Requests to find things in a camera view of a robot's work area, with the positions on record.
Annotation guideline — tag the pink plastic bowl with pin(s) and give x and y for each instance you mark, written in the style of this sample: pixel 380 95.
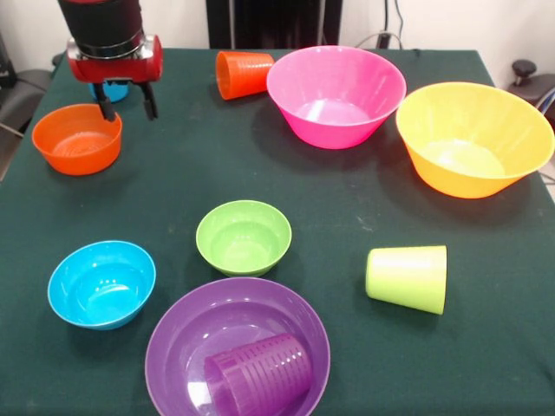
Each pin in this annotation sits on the pink plastic bowl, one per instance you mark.
pixel 334 130

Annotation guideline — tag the blue plastic cup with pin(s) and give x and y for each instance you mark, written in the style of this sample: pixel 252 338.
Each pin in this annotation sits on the blue plastic cup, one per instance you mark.
pixel 117 93

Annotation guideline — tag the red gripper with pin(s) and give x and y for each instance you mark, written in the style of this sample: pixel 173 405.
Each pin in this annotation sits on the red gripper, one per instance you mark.
pixel 112 69

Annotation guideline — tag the yellow plastic bowl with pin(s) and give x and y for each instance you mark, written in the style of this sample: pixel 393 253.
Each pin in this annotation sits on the yellow plastic bowl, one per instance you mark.
pixel 455 182

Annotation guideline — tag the lime green plastic cup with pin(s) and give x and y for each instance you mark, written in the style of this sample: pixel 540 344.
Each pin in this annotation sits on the lime green plastic cup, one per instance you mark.
pixel 407 277

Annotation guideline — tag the orange plastic bowl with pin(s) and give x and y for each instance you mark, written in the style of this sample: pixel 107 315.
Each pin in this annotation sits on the orange plastic bowl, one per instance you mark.
pixel 78 162

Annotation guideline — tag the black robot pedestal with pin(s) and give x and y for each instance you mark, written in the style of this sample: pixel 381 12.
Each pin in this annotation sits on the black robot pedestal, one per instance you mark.
pixel 277 21

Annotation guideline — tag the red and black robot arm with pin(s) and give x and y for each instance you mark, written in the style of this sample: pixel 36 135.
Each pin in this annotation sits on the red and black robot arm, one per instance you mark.
pixel 104 24

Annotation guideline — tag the blue plastic bowl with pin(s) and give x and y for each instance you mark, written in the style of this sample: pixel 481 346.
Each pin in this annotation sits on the blue plastic bowl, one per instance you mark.
pixel 99 281

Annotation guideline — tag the purple plastic bowl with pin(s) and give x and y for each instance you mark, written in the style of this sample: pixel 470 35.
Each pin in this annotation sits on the purple plastic bowl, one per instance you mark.
pixel 182 329

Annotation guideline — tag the green plastic bowl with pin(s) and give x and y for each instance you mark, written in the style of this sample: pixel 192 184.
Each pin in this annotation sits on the green plastic bowl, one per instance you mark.
pixel 243 255

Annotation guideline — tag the grey chair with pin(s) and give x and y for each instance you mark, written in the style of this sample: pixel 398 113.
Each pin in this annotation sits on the grey chair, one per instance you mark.
pixel 21 104

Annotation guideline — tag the orange plastic cup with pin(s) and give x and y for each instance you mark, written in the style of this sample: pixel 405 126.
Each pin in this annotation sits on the orange plastic cup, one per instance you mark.
pixel 247 73

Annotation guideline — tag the black chair armrest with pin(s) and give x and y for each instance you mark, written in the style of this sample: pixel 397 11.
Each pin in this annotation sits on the black chair armrest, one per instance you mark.
pixel 524 69

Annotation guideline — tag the black power plug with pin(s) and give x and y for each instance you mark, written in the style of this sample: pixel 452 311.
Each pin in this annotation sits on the black power plug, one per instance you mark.
pixel 383 40

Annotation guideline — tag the dark green tablecloth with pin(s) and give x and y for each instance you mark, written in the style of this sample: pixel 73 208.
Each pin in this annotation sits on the dark green tablecloth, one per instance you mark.
pixel 433 368

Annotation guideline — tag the purple plastic cup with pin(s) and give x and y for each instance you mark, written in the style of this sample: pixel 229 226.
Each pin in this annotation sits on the purple plastic cup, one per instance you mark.
pixel 260 377

